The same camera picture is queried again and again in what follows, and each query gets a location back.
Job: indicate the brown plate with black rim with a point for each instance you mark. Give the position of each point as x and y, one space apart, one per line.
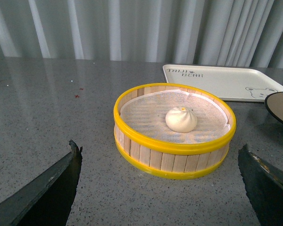
274 105

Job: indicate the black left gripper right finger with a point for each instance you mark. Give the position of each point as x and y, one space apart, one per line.
264 187

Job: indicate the white bear print tray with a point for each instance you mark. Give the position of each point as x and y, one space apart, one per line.
227 83

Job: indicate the yellow rimmed bamboo steamer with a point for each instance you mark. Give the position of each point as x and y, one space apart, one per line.
166 159

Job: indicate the white steamer liner cloth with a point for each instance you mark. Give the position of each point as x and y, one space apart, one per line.
146 115

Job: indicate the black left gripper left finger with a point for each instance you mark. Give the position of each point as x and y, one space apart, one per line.
47 200

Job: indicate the grey pleated curtain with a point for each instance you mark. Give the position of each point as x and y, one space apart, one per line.
203 32

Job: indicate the white steamed bun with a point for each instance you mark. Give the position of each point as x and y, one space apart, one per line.
181 119

